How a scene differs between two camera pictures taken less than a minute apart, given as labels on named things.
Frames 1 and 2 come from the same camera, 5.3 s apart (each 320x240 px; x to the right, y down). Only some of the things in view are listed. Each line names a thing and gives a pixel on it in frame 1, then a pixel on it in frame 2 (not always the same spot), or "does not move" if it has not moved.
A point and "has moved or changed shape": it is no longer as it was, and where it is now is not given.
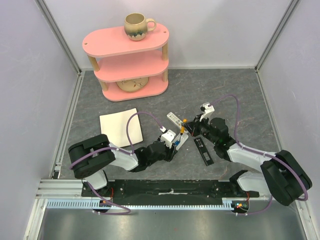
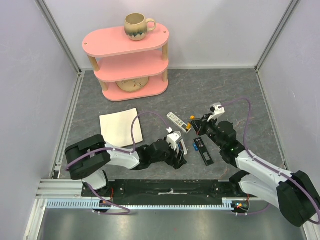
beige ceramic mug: [135, 26] does not move
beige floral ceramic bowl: [133, 84] does not move
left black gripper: [170, 152] -> [176, 163]
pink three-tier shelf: [117, 58] does not move
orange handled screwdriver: [182, 128] has moved or changed shape
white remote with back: [184, 138] -> [181, 146]
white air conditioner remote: [174, 119] does not move
